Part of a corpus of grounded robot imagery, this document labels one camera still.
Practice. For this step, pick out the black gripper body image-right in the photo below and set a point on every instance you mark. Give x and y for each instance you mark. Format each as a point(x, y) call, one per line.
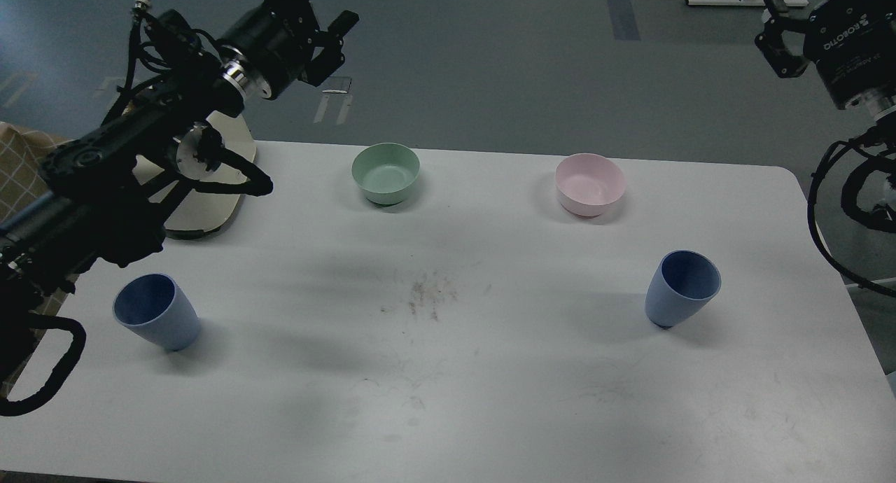
point(851, 43)

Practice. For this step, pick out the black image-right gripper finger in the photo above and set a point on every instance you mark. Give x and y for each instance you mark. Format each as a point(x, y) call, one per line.
point(770, 41)

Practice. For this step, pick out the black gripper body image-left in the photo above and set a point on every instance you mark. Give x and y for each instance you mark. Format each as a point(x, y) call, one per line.
point(278, 42)

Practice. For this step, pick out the blue cup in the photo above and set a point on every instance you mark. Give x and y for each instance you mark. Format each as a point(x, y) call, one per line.
point(155, 308)
point(681, 285)

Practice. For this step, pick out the green bowl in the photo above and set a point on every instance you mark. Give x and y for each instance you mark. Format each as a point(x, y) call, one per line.
point(386, 173)

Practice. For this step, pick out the pink bowl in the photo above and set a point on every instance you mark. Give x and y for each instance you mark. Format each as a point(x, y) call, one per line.
point(588, 185)

